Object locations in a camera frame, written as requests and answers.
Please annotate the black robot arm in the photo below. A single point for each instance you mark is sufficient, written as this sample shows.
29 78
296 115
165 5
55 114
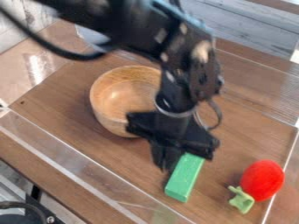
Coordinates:
153 29

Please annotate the black clamp with bolt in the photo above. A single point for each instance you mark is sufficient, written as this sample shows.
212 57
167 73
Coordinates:
39 213

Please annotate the green rectangular block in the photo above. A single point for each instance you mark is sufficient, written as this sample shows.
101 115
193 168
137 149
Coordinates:
183 178

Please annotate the red toy strawberry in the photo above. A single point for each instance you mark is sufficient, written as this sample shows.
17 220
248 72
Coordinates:
260 181

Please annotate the brown wooden bowl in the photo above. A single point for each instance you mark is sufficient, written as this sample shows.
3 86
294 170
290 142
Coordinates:
123 90

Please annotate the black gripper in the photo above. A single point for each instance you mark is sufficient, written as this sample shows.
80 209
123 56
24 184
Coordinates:
172 136

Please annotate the clear acrylic tray wall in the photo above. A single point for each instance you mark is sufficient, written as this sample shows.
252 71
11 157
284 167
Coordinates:
99 196

